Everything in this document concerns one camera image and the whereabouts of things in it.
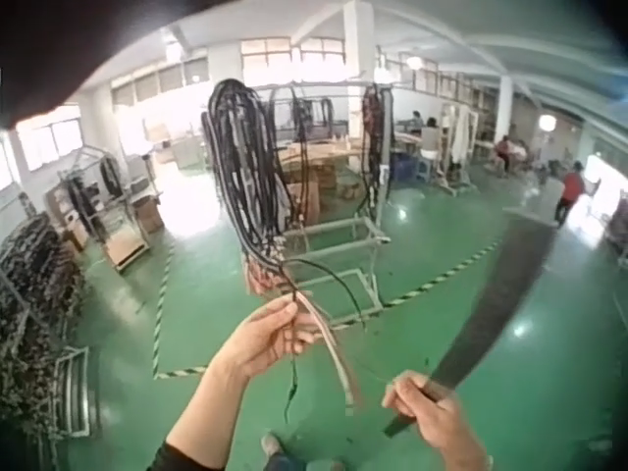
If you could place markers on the person's right hand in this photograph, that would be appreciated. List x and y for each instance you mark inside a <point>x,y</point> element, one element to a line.
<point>434,417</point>

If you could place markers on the long dark tape strip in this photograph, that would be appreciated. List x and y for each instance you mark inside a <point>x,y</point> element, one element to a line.
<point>495,304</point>

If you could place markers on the white round lamp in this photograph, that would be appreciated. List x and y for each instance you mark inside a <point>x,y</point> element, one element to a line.
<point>547,122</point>

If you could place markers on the white metal hanging rack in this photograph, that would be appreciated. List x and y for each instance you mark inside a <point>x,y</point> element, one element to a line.
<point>338,240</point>

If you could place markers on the person's legs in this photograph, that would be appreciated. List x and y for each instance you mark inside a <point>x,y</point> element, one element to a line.
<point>289,454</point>

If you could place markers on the brown cardboard box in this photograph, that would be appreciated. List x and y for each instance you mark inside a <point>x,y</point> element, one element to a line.
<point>148,216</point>

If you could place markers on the white frame rack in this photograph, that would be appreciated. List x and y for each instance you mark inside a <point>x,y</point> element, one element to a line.
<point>458,147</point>

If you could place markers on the stack of blue crates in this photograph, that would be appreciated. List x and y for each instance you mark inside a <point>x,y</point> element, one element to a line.
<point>409,167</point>

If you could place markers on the person's left hand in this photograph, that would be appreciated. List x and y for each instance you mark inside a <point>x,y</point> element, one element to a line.
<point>260,343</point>

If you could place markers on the hanging bundle of black harnesses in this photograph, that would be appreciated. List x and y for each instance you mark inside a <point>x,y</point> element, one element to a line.
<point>245,172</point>

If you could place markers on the wooden work table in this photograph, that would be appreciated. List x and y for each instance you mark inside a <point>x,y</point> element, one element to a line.
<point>319,164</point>

